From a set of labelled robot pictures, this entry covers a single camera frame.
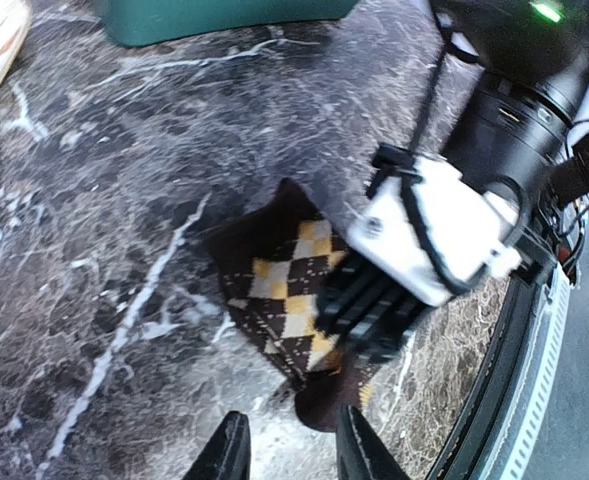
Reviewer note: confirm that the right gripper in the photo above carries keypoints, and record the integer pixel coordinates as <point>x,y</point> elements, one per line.
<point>511,142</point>

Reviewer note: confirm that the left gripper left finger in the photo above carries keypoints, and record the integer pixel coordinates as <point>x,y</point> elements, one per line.
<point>227,454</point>

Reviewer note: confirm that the white slotted cable duct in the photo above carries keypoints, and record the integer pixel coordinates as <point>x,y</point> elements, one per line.
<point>541,369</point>

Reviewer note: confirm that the brown argyle sock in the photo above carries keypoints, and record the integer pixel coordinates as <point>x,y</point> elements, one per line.
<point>272,265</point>

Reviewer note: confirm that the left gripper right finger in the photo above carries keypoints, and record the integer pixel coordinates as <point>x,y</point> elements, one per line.
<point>361,455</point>

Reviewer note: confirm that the black front rail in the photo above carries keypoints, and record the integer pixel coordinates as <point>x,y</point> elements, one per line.
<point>472,429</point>

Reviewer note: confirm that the green divided plastic tray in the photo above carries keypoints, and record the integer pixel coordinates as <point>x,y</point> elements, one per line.
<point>138,23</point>

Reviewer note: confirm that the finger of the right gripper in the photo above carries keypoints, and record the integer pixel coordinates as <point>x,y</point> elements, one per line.
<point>366,311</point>

